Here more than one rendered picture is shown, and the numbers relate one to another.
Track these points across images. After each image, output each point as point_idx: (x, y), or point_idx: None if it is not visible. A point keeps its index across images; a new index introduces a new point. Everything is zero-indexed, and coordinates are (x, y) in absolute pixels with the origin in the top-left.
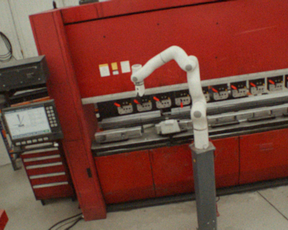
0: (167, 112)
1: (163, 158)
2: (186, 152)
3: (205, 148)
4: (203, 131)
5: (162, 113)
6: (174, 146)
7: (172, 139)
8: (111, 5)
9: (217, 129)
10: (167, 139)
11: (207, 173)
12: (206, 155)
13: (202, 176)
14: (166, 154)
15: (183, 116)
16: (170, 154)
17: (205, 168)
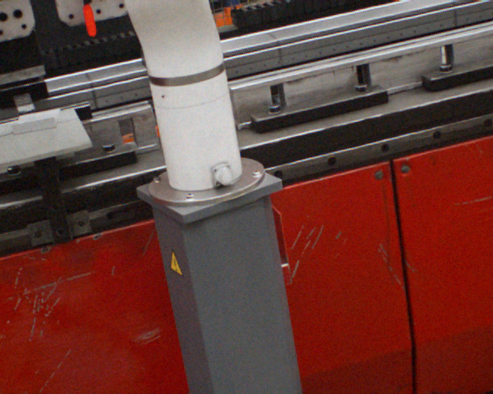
0: (23, 69)
1: (25, 313)
2: (142, 266)
3: (224, 187)
4: (206, 86)
5: None
6: (78, 244)
7: (58, 204)
8: None
9: (285, 134)
10: (33, 205)
11: (254, 330)
12: (236, 221)
13: (230, 345)
14: (37, 287)
15: (111, 104)
16: (61, 288)
17: (238, 299)
